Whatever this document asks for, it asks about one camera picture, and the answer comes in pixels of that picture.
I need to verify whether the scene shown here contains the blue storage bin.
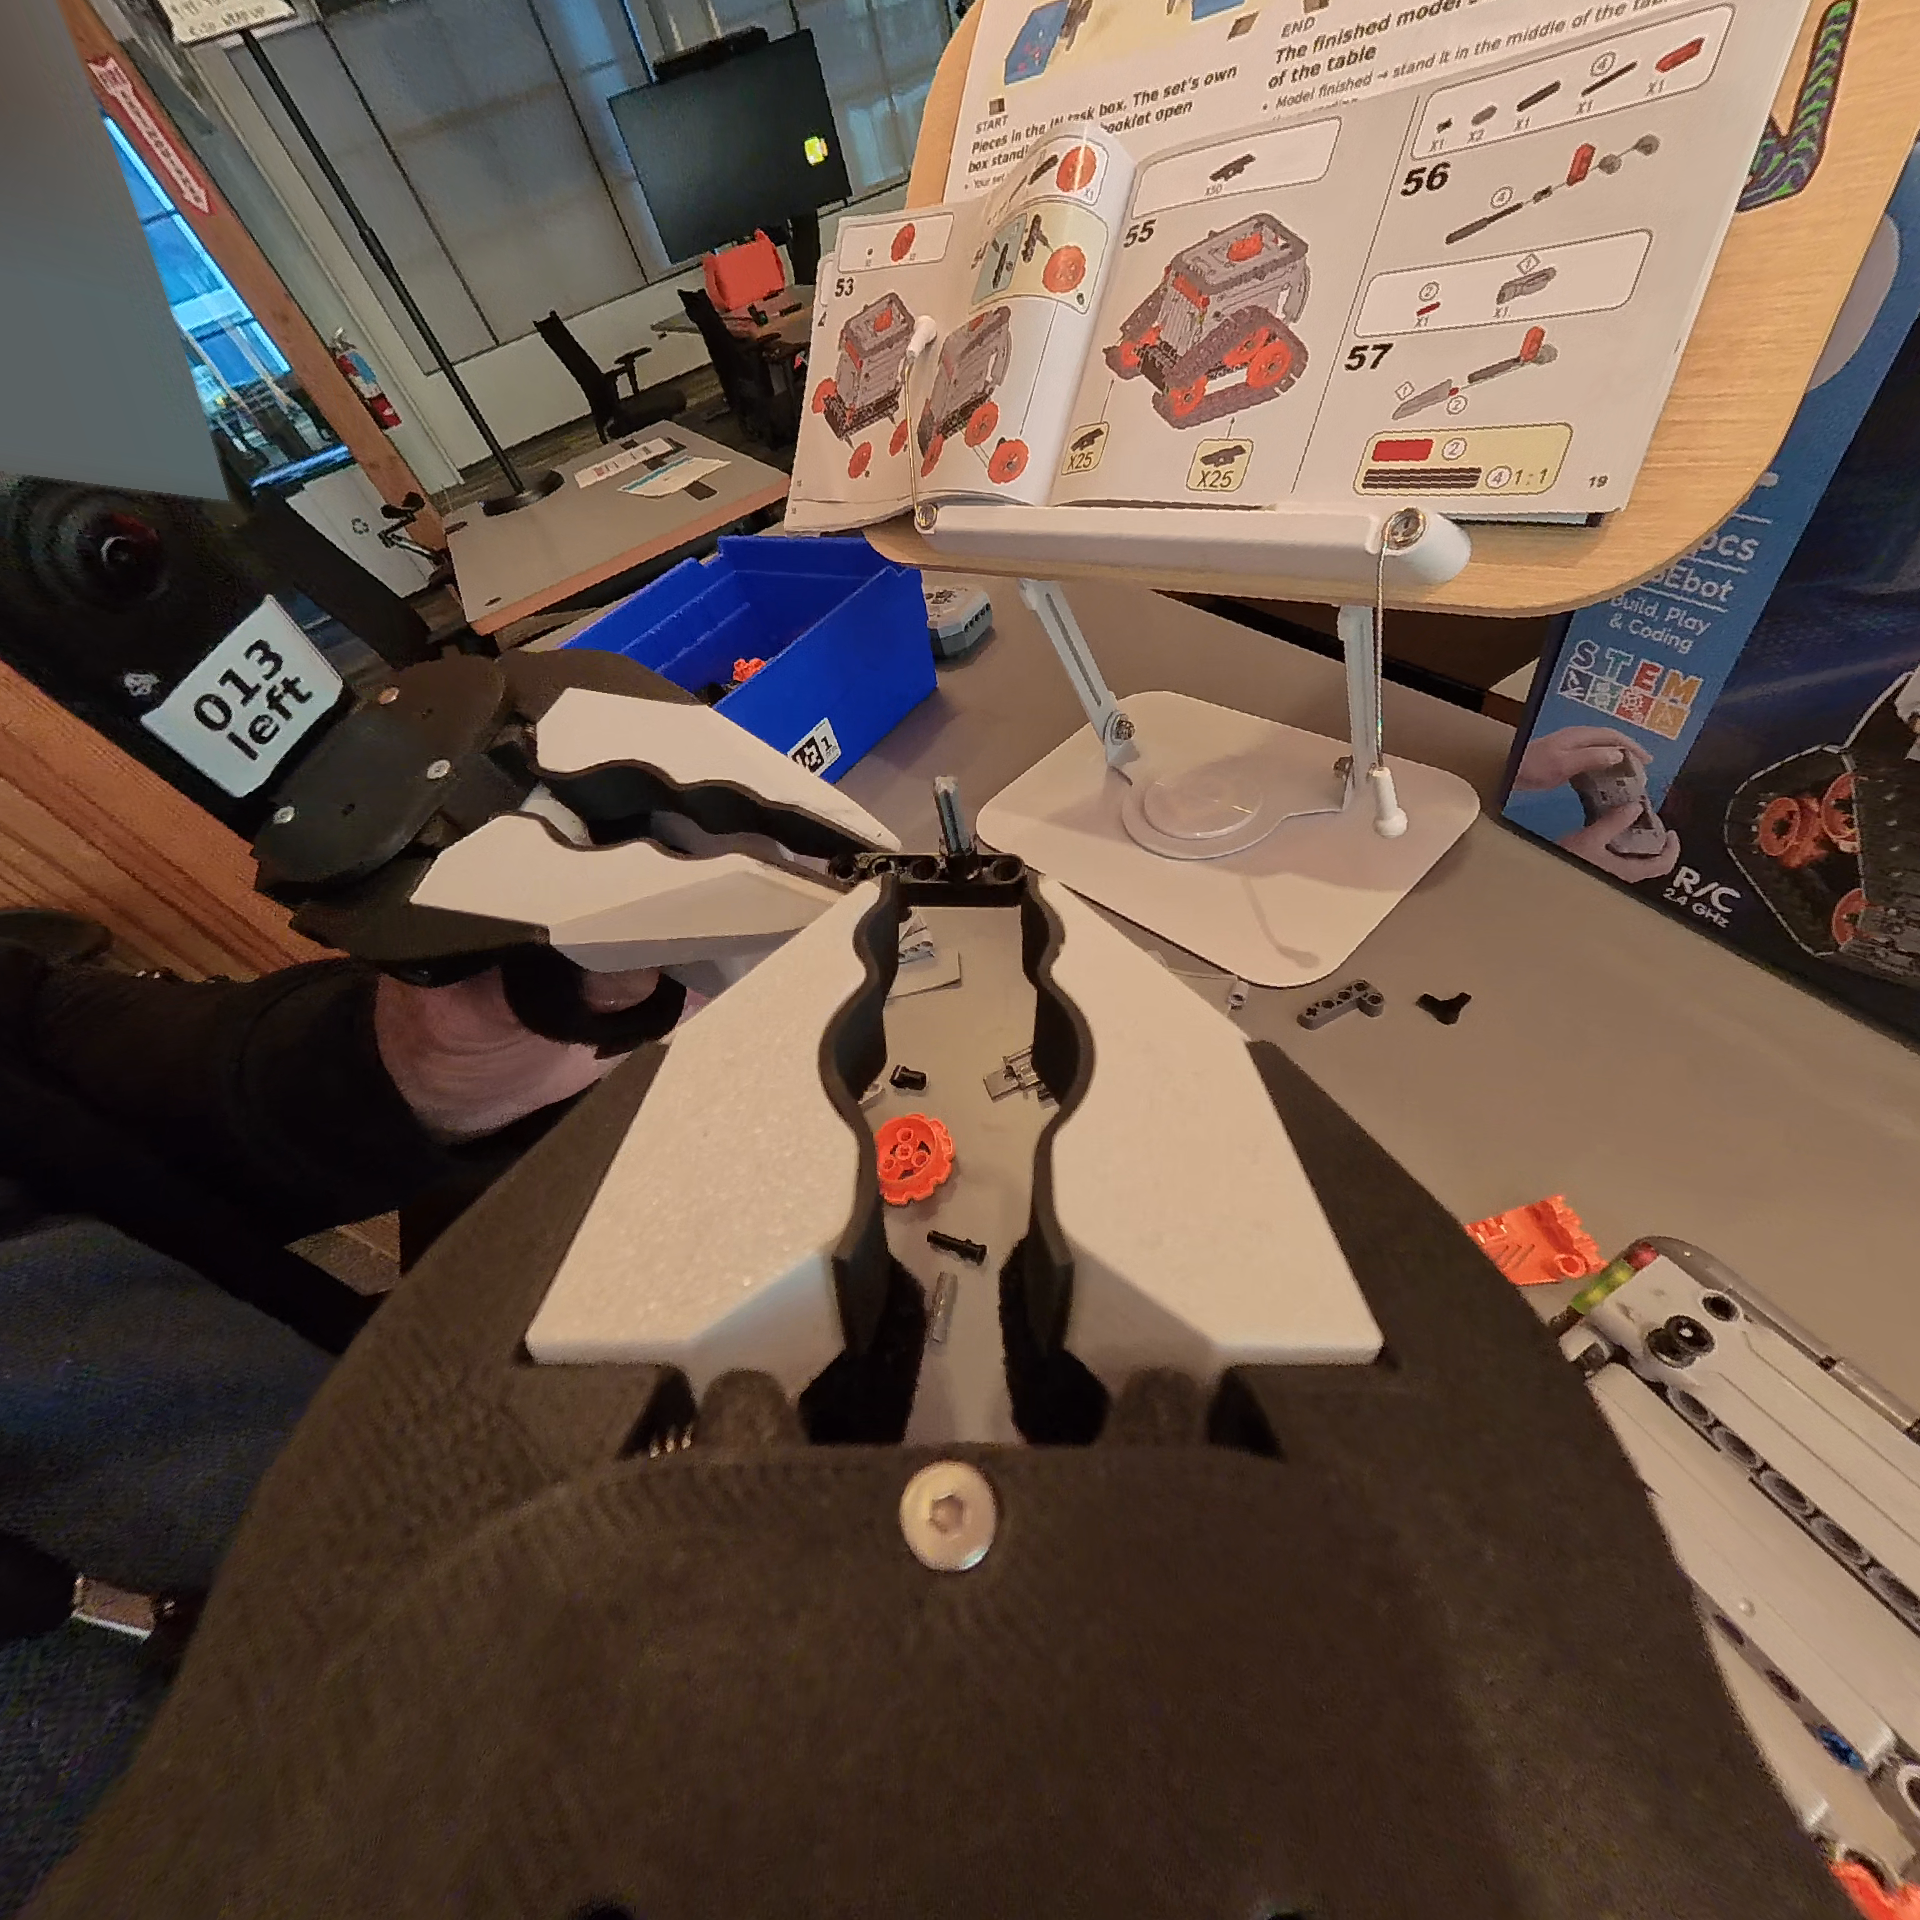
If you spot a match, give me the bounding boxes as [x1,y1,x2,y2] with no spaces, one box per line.
[554,536,942,787]

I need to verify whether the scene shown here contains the small orange gear wheel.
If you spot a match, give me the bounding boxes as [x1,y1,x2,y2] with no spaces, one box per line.
[875,1113,964,1208]

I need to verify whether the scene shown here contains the person's left forearm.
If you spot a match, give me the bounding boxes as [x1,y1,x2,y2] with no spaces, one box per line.
[0,901,423,1323]

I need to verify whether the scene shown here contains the person's left hand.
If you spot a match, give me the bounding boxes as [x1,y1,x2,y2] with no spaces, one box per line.
[376,959,618,1142]

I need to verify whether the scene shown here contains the black wall screen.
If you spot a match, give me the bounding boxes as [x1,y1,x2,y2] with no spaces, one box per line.
[610,29,854,258]

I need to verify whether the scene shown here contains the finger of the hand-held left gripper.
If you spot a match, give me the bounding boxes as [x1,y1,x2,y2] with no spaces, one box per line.
[415,810,861,975]
[536,691,909,854]

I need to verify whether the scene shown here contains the white booklet holder bar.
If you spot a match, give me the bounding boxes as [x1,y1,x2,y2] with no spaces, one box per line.
[911,497,1473,593]

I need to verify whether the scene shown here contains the scattered small connector pins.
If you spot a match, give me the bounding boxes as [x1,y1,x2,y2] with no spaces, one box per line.
[884,1058,967,1335]

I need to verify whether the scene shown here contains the long background desk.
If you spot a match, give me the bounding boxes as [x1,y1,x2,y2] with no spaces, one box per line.
[439,420,797,637]

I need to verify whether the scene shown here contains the black key ring clip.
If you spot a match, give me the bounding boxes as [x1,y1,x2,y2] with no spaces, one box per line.
[0,1543,197,1668]

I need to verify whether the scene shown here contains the building kit robot model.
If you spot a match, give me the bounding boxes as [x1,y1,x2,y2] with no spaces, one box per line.
[1560,1230,1920,1920]

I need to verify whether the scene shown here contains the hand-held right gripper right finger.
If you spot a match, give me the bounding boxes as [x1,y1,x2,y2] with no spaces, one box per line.
[1024,879,1389,1409]

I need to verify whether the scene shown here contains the open instruction booklet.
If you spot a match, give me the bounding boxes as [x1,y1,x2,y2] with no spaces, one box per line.
[788,0,1815,524]

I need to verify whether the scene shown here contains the blue robot kit box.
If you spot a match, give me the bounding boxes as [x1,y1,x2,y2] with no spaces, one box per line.
[1502,299,1920,1038]

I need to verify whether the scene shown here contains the black office chair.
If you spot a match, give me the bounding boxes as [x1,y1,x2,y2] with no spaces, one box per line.
[536,309,699,447]

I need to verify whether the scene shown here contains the orange panel piece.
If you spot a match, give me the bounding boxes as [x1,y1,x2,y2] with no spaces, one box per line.
[1468,1194,1605,1286]

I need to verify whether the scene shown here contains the wooden cabinet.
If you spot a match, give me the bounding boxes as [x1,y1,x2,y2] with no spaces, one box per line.
[0,660,333,975]

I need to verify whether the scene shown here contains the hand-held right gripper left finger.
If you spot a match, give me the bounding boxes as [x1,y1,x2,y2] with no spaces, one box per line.
[521,879,909,1409]

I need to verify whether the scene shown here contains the black perforated beam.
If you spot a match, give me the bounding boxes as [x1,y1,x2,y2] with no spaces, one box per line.
[856,848,1041,911]

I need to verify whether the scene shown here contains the white rod with round tip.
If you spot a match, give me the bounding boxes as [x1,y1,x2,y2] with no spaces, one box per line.
[1336,584,1411,842]

